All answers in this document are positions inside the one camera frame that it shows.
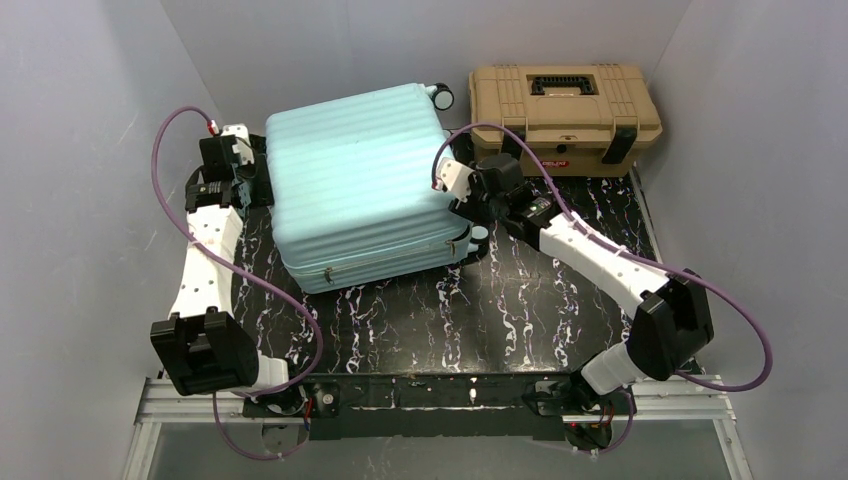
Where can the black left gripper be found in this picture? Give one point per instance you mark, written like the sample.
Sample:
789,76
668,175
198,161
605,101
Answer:
257,176

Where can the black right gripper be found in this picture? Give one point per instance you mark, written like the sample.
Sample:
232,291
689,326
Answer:
468,206

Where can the tan plastic toolbox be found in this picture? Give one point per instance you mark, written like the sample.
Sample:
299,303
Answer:
586,121

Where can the light blue suitcase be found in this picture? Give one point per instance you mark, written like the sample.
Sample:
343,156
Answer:
353,199

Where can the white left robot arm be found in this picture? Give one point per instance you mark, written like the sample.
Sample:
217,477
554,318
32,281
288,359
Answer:
201,345

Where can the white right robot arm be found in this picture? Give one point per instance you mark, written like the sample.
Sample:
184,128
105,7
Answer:
669,313

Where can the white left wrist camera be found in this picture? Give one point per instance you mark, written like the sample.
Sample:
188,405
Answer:
239,136

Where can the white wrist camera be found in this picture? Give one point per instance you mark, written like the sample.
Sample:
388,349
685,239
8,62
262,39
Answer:
239,136
453,177

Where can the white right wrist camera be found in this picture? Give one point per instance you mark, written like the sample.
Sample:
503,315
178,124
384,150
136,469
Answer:
453,177

